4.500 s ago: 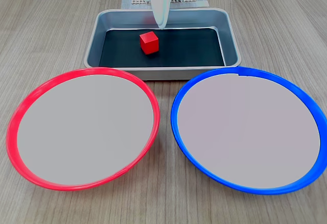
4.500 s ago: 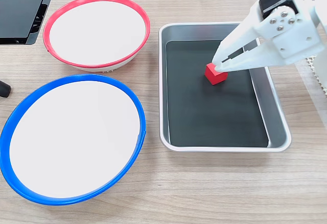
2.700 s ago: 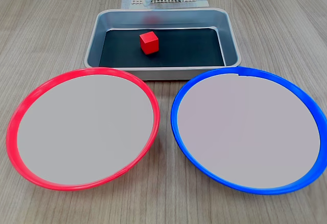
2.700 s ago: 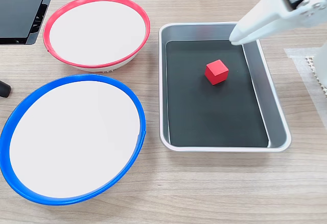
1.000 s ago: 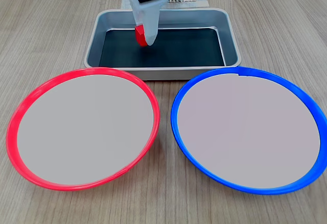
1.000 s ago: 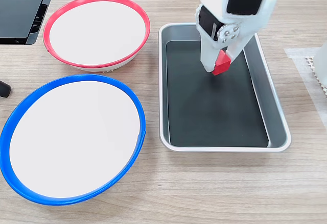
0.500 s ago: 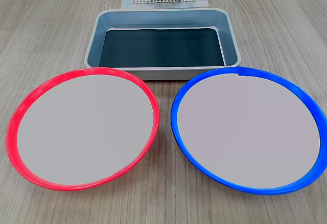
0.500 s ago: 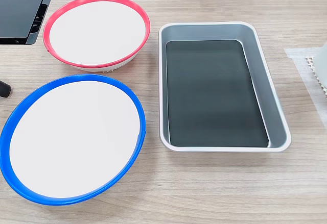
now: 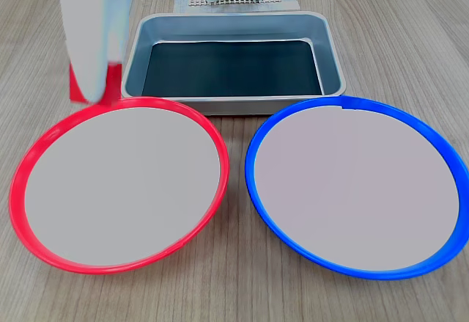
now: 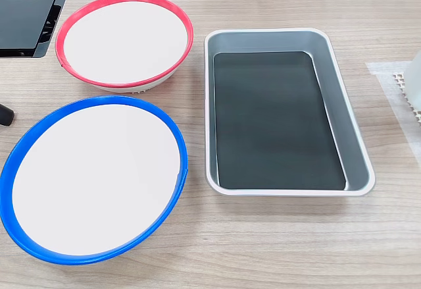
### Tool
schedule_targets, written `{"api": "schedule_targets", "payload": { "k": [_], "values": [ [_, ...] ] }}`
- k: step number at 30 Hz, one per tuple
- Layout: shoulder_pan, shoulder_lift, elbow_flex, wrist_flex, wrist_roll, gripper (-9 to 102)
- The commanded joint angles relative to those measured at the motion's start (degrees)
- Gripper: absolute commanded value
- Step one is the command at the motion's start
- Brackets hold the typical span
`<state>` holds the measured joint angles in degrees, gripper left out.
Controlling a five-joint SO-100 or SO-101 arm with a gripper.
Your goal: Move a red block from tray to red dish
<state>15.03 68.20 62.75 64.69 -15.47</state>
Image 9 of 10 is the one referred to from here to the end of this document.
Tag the red block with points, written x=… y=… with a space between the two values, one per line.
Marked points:
x=114 y=83

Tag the silver metal tray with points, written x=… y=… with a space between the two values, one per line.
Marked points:
x=227 y=28

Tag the black tray liner mat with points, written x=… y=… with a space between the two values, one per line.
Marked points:
x=231 y=69

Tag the red-rimmed white dish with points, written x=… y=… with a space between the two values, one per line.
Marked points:
x=121 y=186

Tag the blue-rimmed white dish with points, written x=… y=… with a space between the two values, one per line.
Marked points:
x=355 y=190

